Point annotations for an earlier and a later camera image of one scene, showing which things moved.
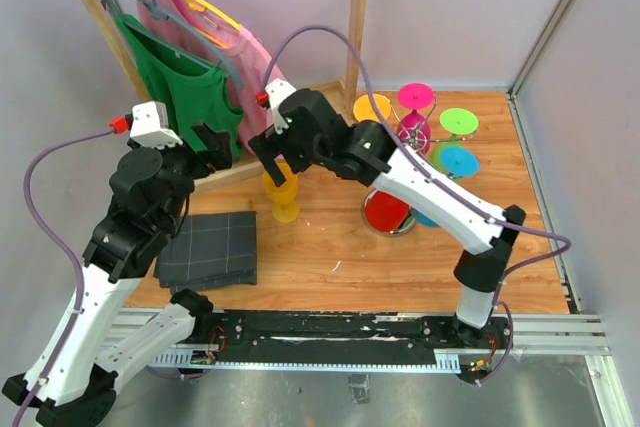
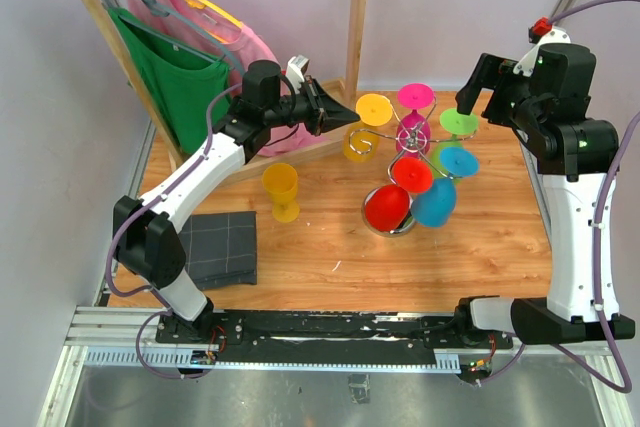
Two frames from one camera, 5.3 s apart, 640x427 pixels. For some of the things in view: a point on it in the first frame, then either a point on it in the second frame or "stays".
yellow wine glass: x=283 y=197 stays
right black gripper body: x=272 y=143 → x=497 y=73
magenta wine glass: x=413 y=130 stays
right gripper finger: x=273 y=170 → x=466 y=98
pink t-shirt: x=237 y=51 stays
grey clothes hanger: x=160 y=13 stays
